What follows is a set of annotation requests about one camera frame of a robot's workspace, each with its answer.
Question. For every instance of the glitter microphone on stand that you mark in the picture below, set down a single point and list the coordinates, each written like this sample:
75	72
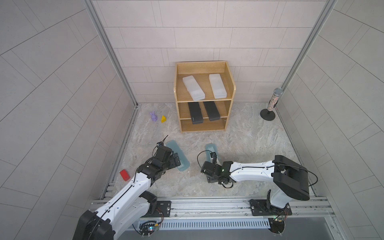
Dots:
268	114

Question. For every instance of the left circuit board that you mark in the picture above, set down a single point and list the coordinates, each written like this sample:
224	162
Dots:
148	228

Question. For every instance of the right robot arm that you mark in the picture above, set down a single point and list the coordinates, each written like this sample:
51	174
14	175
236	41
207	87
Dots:
291	178

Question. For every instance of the translucent white case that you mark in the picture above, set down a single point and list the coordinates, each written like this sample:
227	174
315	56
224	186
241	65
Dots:
218	87
194	88

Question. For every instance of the purple rabbit toy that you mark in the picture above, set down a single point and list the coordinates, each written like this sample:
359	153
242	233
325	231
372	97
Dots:
154	117

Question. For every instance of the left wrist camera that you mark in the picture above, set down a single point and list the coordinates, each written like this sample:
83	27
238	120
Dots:
159	144

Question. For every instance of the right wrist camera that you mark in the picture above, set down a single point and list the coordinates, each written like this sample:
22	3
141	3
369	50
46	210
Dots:
213	157

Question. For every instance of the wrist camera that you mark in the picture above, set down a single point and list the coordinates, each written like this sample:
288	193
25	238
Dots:
213	157
159	144

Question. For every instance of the right circuit board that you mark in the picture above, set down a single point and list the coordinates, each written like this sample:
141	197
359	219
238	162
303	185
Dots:
276	226

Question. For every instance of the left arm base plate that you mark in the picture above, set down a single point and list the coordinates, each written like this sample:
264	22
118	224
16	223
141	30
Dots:
161	208

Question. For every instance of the aluminium rail frame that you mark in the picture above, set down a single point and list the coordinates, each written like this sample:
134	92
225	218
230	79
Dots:
215	213

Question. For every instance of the wooden three-tier shelf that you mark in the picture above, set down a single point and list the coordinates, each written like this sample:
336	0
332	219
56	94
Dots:
201	71

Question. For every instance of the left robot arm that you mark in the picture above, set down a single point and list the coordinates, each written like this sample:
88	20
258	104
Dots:
134	201

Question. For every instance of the black pencil case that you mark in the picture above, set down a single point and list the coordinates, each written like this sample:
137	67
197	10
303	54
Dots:
195	113
212	111

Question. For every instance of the red block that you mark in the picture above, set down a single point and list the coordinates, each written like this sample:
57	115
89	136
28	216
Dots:
125	175

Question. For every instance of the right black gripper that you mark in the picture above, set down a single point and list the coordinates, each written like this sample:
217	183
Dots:
209	179

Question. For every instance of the teal pencil case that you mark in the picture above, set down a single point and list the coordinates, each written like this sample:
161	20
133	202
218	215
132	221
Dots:
185	164
211	148

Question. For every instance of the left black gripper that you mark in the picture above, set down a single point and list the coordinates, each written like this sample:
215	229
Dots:
173	163

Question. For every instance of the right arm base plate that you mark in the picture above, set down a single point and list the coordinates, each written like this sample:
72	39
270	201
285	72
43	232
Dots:
264	208

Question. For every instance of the circuit board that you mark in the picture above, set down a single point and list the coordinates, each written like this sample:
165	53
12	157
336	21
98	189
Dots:
148	228
276	226

